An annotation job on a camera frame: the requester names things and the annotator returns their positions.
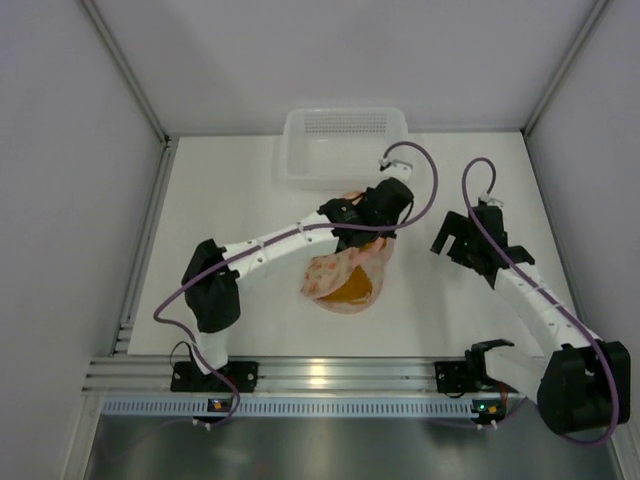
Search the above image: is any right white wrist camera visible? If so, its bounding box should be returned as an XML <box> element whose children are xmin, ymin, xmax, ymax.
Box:
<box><xmin>478</xmin><ymin>192</ymin><xmax>504</xmax><ymax>209</ymax></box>

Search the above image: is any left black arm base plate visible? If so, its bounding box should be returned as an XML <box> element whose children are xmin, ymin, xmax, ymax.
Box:
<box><xmin>170</xmin><ymin>360</ymin><xmax>259</xmax><ymax>393</ymax></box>

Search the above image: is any pink mesh bra laundry bag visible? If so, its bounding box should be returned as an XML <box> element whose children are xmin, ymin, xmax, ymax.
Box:
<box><xmin>298</xmin><ymin>188</ymin><xmax>394</xmax><ymax>315</ymax></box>

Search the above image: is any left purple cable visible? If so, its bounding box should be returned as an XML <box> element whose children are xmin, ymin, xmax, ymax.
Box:
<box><xmin>152</xmin><ymin>142</ymin><xmax>440</xmax><ymax>426</ymax></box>

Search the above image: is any purple cable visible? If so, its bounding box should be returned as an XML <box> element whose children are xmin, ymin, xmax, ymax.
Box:
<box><xmin>152</xmin><ymin>142</ymin><xmax>440</xmax><ymax>426</ymax></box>
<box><xmin>462</xmin><ymin>157</ymin><xmax>632</xmax><ymax>446</ymax></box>

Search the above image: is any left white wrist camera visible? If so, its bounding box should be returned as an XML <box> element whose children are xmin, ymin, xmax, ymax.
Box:
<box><xmin>379</xmin><ymin>158</ymin><xmax>413</xmax><ymax>183</ymax></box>

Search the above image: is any mustard yellow lace bra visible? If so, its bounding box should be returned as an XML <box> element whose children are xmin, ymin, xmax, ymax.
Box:
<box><xmin>323</xmin><ymin>266</ymin><xmax>373</xmax><ymax>305</ymax></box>

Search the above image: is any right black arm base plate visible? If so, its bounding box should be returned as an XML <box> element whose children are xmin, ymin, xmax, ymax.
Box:
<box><xmin>434</xmin><ymin>359</ymin><xmax>508</xmax><ymax>400</ymax></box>

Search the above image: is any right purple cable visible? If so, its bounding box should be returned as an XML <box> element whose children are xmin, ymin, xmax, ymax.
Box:
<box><xmin>462</xmin><ymin>157</ymin><xmax>632</xmax><ymax>446</ymax></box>

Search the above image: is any aluminium mounting rail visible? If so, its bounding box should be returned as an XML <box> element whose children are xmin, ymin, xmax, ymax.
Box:
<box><xmin>82</xmin><ymin>355</ymin><xmax>621</xmax><ymax>397</ymax></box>

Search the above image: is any white plastic basket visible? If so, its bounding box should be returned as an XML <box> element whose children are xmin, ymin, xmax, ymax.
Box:
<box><xmin>275</xmin><ymin>107</ymin><xmax>408</xmax><ymax>192</ymax></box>

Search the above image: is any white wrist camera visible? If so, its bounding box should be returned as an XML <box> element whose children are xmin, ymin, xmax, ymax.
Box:
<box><xmin>478</xmin><ymin>192</ymin><xmax>504</xmax><ymax>209</ymax></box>
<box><xmin>379</xmin><ymin>158</ymin><xmax>413</xmax><ymax>183</ymax></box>

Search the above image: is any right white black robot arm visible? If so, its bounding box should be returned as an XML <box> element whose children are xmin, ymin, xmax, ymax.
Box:
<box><xmin>431</xmin><ymin>202</ymin><xmax>631</xmax><ymax>435</ymax></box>

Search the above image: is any white slotted cable duct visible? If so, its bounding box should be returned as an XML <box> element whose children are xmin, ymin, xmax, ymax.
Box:
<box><xmin>102</xmin><ymin>396</ymin><xmax>479</xmax><ymax>419</ymax></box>

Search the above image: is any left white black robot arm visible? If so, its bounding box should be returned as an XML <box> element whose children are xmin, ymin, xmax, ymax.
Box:
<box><xmin>181</xmin><ymin>178</ymin><xmax>414</xmax><ymax>375</ymax></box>

